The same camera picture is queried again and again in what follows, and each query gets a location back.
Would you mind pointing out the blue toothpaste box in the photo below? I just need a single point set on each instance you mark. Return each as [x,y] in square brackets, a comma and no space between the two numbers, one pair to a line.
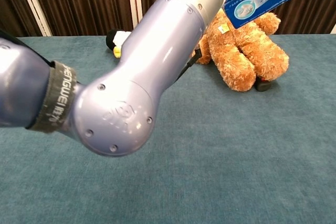
[262,6]

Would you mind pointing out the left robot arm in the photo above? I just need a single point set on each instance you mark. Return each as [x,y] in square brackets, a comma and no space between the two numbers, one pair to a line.
[157,51]

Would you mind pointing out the brown teddy bear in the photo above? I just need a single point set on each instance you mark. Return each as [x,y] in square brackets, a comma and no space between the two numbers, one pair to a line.
[241,56]

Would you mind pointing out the small black object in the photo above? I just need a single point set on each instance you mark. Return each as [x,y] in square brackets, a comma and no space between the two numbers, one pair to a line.
[265,85]

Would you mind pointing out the black white penguin plush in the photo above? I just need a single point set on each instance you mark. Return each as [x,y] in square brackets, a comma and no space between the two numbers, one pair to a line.
[118,37]

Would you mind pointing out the blue table mat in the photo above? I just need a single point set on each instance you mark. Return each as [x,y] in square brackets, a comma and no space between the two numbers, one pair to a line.
[223,169]

